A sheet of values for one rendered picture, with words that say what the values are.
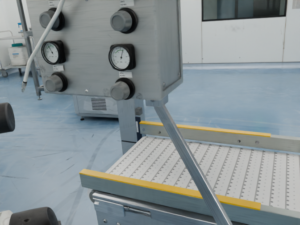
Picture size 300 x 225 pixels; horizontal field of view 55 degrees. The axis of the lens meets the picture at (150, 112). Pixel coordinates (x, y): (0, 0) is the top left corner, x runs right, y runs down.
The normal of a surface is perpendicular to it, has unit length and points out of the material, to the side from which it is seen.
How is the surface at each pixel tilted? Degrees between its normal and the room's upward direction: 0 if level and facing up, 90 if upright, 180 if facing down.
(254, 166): 0
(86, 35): 90
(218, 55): 90
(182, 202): 90
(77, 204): 0
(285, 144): 90
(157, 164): 0
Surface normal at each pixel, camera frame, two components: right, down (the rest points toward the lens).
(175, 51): 0.91, 0.07
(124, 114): -0.41, 0.34
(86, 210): -0.07, -0.94
